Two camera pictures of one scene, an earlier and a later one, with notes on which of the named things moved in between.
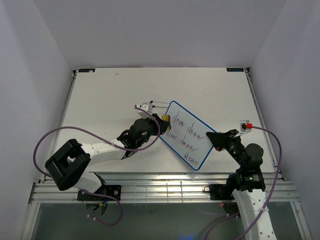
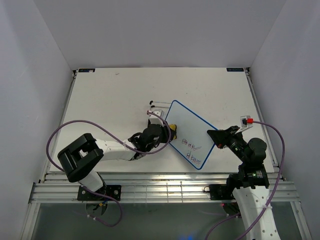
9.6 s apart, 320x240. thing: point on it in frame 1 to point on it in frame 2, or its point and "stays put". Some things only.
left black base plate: (114, 191) stays put
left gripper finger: (160, 121) to (173, 132)
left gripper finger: (163, 129) to (172, 135)
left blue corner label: (86, 70) stays put
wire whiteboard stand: (152, 102) stays put
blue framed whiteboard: (187, 136) stays put
